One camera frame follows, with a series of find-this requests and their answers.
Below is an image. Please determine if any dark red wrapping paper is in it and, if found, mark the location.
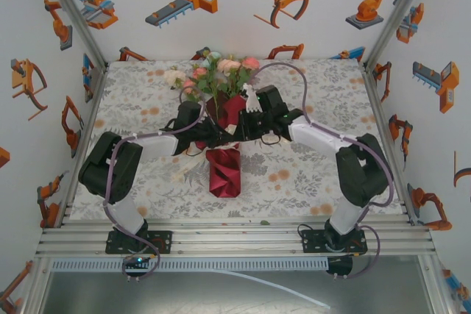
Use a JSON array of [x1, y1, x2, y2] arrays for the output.
[[194, 95, 247, 199]]

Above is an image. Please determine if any artificial flower bouquet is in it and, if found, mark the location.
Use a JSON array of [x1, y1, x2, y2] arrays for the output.
[[161, 51, 262, 131]]

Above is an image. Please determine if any floral patterned tablecloth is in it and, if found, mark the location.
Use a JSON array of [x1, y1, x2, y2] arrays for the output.
[[69, 59, 403, 219]]

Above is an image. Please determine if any grey metal panel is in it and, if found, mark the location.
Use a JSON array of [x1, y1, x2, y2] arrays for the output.
[[36, 271, 435, 314]]

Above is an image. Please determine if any thin white tube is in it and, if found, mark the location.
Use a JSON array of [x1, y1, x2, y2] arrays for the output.
[[205, 268, 332, 310]]

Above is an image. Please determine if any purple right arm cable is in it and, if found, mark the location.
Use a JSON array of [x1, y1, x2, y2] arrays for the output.
[[249, 62, 397, 280]]

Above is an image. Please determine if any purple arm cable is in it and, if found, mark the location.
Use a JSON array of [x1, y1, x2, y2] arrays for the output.
[[249, 62, 397, 280], [102, 88, 207, 282]]

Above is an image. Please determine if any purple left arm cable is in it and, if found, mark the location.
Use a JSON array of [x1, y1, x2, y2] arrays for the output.
[[102, 88, 207, 282]]

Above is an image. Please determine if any aluminium side rail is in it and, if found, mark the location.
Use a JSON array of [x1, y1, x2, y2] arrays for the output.
[[362, 63, 417, 226], [58, 63, 108, 227]]

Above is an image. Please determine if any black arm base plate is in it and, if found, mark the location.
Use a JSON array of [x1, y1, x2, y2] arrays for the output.
[[105, 230, 173, 255], [301, 227, 369, 255]]

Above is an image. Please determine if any white slotted cable duct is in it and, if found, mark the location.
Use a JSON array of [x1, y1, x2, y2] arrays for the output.
[[49, 257, 329, 273]]

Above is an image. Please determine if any aluminium frame post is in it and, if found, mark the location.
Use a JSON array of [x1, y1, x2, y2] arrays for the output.
[[36, 0, 108, 68], [362, 0, 438, 68]]

